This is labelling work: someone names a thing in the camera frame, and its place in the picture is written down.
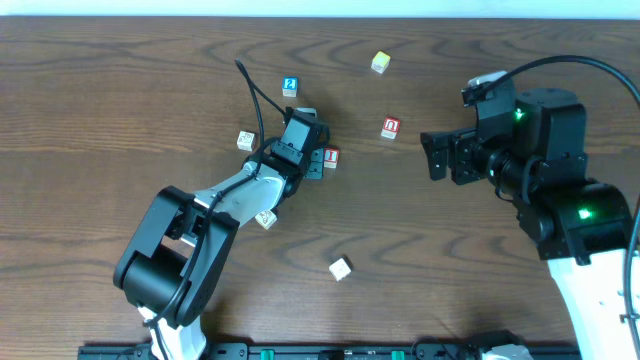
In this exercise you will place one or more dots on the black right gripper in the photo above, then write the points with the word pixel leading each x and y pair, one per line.
pixel 461 160

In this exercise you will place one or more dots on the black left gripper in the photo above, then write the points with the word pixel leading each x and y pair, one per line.
pixel 316 163

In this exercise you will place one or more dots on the red letter I block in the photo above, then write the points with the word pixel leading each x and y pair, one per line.
pixel 331 157

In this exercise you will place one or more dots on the blue number 2 block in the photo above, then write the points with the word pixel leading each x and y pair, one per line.
pixel 290 86

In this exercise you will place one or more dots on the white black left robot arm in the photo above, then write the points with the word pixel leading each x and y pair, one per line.
pixel 174 260

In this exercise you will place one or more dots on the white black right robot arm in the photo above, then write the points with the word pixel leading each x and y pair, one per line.
pixel 530 147

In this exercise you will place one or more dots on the wooden block with black side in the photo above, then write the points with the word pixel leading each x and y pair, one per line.
pixel 266 219

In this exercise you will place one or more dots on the plain wooden block upper left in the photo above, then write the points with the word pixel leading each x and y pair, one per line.
pixel 246 141

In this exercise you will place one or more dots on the plain wooden block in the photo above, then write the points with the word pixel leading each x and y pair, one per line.
pixel 340 269
pixel 246 141

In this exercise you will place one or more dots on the red letter U block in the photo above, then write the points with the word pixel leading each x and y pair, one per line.
pixel 390 128

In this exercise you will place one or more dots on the plain wooden block lower centre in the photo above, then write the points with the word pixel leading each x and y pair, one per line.
pixel 340 269

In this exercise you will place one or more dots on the yellow top wooden block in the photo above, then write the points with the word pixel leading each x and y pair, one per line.
pixel 380 62

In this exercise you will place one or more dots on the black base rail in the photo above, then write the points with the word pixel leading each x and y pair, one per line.
pixel 492 345

